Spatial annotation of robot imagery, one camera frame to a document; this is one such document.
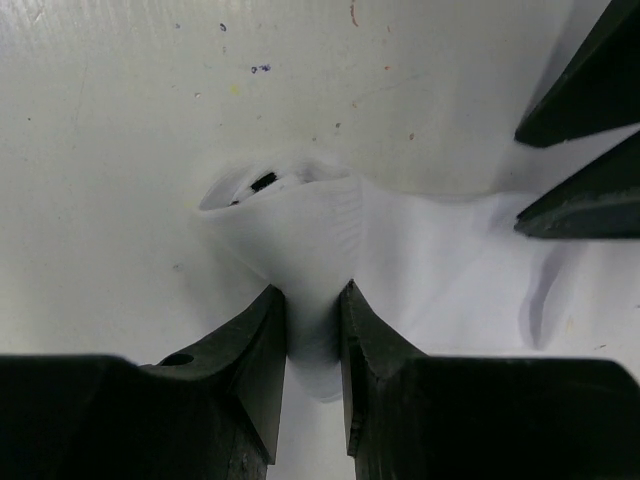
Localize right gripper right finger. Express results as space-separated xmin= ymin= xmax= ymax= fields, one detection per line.
xmin=340 ymin=283 xmax=639 ymax=479

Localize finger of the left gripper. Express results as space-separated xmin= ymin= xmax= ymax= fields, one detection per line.
xmin=514 ymin=133 xmax=640 ymax=239
xmin=514 ymin=1 xmax=639 ymax=148

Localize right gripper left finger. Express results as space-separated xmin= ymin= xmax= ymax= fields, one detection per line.
xmin=1 ymin=287 xmax=286 ymax=479

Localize white sock black stripes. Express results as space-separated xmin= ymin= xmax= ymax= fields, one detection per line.
xmin=183 ymin=149 xmax=639 ymax=403

